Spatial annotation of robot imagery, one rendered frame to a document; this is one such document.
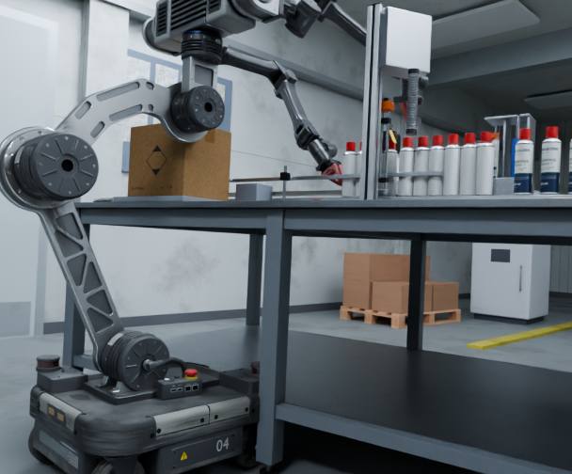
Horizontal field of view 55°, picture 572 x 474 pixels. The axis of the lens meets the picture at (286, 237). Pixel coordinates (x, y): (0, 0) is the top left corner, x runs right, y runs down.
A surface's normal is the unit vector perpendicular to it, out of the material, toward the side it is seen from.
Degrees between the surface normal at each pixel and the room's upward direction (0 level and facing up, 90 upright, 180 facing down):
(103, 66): 90
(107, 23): 90
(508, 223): 90
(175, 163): 90
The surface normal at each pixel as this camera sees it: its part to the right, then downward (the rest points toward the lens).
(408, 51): 0.36, 0.00
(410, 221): -0.56, -0.04
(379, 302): -0.74, -0.04
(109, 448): 0.04, 0.00
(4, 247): 0.71, 0.02
